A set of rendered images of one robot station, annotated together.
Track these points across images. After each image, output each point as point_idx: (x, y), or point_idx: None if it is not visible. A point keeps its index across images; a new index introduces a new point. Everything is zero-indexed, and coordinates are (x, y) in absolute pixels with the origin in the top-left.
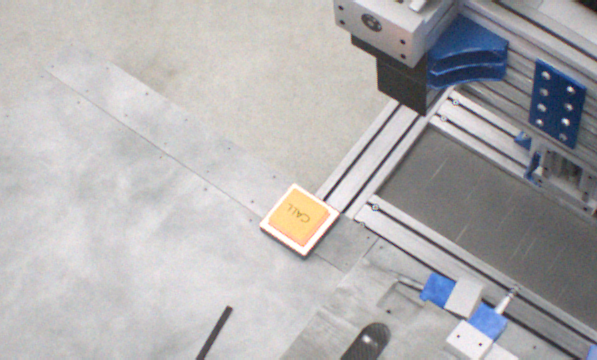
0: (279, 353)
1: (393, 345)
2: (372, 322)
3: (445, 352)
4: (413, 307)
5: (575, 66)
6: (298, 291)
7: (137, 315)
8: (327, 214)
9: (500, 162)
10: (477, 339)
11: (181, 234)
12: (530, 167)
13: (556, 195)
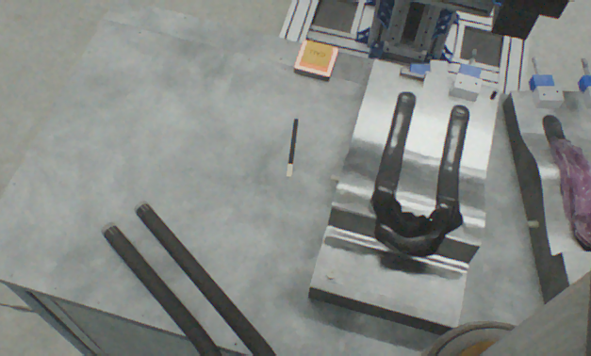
0: (338, 136)
1: (419, 101)
2: (401, 91)
3: (452, 97)
4: (415, 81)
5: None
6: (333, 99)
7: (238, 141)
8: (333, 50)
9: (352, 54)
10: (472, 81)
11: (245, 88)
12: (370, 51)
13: (390, 61)
